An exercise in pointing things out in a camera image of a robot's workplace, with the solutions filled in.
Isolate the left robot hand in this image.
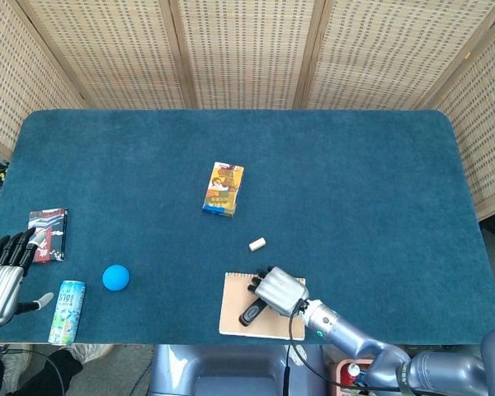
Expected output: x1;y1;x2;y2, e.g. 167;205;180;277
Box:
0;227;55;329

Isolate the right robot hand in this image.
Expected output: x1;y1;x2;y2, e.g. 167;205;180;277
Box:
247;266;311;318

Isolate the black stapler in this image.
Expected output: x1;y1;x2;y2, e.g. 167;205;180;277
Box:
238;300;269;327

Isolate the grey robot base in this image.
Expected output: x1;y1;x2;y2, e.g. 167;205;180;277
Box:
148;344;328;396

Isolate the yellow spiral notebook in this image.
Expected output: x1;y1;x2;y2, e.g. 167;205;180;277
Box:
218;271;307;342

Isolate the green printed drink can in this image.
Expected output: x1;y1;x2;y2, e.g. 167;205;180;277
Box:
48;280;86;346

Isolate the black red printed box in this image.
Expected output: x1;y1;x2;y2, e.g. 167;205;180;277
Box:
27;207;69;264

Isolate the pink plastic basket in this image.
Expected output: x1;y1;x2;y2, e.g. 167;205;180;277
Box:
334;357;376;396

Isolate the blue table mat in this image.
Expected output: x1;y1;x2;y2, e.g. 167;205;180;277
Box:
0;108;495;347

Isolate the yellow printed carton box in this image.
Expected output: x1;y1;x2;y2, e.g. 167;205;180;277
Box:
201;161;245;219

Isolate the blue ball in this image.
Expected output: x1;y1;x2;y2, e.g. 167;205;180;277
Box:
101;264;131;292

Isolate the woven folding screen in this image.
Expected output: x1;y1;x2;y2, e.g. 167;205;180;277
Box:
0;0;495;221

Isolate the black cable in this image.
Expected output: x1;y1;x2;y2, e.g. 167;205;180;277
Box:
281;345;293;396

